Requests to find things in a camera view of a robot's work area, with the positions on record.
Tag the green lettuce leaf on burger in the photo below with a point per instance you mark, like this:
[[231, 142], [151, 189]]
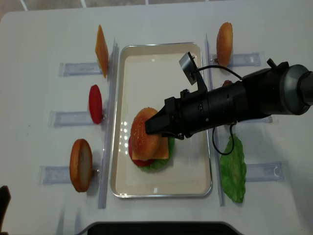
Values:
[[159, 164]]

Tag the upright orange cheese slice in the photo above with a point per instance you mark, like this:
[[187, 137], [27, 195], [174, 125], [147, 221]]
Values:
[[101, 51]]

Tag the black device at bottom edge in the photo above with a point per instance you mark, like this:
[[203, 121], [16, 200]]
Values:
[[161, 228]]

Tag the right long clear acrylic rail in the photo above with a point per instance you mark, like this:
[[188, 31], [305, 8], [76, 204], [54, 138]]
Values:
[[215, 136]]

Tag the white rectangular metal tray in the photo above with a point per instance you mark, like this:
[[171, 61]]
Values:
[[149, 74]]

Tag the dark object bottom left corner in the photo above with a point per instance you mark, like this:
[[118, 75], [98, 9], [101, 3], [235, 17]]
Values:
[[5, 197]]

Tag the clear holder under tomato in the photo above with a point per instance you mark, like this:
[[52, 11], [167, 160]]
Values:
[[66, 119]]

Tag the clear holder under cheese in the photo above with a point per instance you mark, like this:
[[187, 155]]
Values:
[[76, 69]]

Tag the clear holder under lettuce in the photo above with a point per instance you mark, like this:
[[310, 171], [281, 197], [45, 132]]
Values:
[[267, 172]]

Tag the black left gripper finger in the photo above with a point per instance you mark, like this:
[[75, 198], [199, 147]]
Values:
[[161, 123]]

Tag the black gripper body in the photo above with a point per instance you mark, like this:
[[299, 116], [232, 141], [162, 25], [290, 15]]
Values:
[[192, 110]]

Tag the clear holder under left bun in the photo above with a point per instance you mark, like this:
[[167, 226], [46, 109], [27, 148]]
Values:
[[54, 175]]

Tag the flat orange cheese slice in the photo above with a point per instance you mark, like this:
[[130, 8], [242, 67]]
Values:
[[162, 153]]

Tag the left long clear acrylic rail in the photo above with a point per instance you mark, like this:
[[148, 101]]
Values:
[[109, 125]]

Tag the red tomato slice on burger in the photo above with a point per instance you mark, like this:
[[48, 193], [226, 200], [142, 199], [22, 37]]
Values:
[[143, 161]]

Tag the clear holder under right buns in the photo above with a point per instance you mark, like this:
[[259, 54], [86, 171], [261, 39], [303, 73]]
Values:
[[254, 59]]

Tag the sesame bun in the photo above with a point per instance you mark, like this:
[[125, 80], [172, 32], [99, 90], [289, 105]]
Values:
[[138, 128], [224, 44]]

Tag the upright bun half cut face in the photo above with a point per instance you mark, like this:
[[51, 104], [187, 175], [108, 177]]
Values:
[[80, 165]]

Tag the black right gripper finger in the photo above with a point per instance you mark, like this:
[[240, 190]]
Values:
[[178, 136]]

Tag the upright red tomato slice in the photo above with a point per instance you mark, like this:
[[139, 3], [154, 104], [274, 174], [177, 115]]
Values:
[[95, 104]]

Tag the upright brown meat patty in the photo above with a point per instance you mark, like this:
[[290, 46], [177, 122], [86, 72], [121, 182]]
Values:
[[226, 83]]

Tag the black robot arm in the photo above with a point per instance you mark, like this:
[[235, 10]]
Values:
[[278, 90]]

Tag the upright green lettuce leaf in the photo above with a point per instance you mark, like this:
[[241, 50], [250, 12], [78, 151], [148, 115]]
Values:
[[233, 171]]

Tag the long clear acrylic rail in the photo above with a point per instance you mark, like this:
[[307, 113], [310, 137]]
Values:
[[215, 136], [109, 125]]

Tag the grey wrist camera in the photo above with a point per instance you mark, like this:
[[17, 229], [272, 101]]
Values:
[[189, 68]]

